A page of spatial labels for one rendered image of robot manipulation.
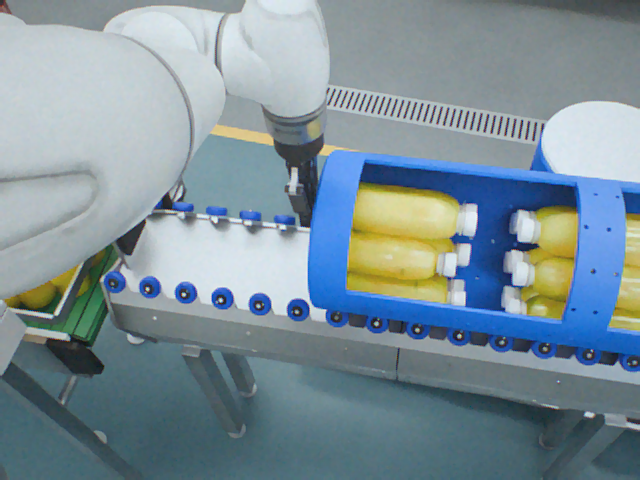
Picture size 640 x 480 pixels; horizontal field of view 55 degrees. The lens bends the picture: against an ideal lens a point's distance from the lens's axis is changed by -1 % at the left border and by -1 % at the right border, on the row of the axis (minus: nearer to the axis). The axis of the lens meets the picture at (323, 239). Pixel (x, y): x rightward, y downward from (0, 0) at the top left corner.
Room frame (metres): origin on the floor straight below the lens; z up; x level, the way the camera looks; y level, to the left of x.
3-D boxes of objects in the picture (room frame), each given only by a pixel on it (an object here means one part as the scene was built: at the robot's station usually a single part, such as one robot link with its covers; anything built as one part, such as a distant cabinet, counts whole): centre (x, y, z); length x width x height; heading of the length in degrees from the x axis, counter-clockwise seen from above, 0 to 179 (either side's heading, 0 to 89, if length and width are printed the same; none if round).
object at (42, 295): (0.71, 0.60, 1.00); 0.07 x 0.07 x 0.20
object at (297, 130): (0.65, 0.02, 1.39); 0.09 x 0.09 x 0.06
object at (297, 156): (0.65, 0.02, 1.32); 0.08 x 0.07 x 0.09; 164
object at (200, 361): (0.69, 0.35, 0.31); 0.06 x 0.06 x 0.63; 74
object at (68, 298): (0.80, 0.47, 0.96); 0.40 x 0.01 x 0.03; 164
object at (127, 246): (0.78, 0.39, 0.99); 0.10 x 0.02 x 0.12; 164
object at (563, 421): (0.55, -0.64, 0.31); 0.06 x 0.06 x 0.63; 74
